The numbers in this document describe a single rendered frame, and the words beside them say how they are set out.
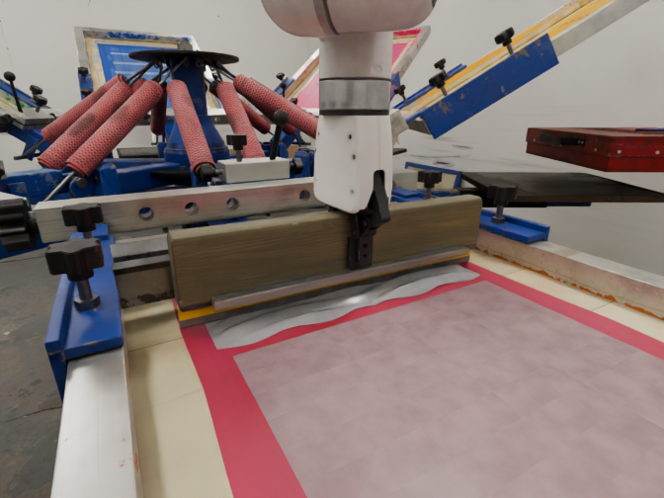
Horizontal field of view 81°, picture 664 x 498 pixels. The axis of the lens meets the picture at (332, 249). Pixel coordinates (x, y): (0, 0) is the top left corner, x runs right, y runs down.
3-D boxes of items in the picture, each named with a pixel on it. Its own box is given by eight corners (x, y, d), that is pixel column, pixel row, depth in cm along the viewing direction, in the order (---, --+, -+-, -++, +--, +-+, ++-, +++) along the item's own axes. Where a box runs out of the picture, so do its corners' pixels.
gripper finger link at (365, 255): (347, 212, 43) (346, 269, 45) (363, 219, 40) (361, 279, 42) (371, 209, 44) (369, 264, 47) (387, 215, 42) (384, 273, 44)
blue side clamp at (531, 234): (541, 270, 58) (550, 225, 56) (520, 277, 56) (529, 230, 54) (411, 221, 83) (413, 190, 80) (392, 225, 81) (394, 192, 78)
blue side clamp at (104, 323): (135, 396, 33) (120, 325, 30) (65, 419, 30) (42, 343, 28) (121, 273, 57) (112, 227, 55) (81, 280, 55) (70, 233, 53)
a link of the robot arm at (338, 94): (300, 83, 43) (301, 110, 44) (342, 77, 35) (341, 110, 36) (358, 85, 46) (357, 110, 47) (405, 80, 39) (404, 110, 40)
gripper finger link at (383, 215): (357, 148, 41) (342, 187, 45) (392, 200, 37) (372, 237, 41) (367, 148, 41) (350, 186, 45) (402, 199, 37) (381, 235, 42)
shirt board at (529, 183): (579, 194, 143) (584, 172, 141) (667, 225, 105) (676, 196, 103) (221, 193, 145) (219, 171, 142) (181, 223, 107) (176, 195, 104)
